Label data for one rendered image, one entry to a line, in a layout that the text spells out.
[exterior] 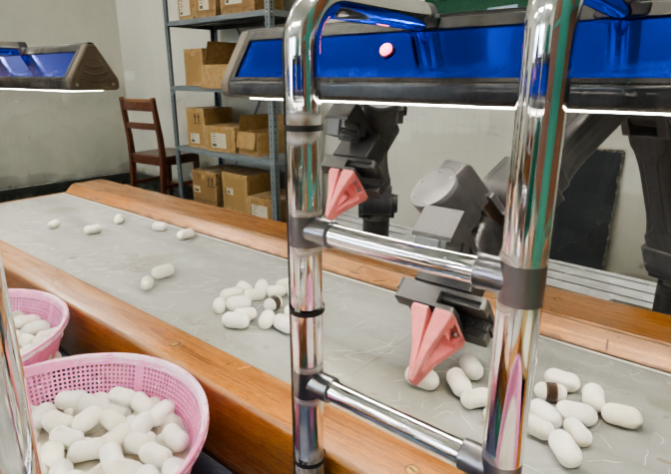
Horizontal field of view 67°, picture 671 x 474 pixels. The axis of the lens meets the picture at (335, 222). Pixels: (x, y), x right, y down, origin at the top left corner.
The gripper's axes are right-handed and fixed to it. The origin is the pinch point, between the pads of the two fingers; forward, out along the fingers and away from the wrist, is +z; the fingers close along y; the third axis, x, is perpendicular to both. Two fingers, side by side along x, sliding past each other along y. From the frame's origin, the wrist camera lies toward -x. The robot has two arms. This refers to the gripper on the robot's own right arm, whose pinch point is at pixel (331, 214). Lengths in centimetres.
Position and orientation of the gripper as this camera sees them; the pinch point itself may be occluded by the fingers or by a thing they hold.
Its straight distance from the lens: 79.1
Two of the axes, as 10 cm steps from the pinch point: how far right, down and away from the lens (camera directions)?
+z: -4.7, 7.9, -3.9
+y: 7.9, 1.8, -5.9
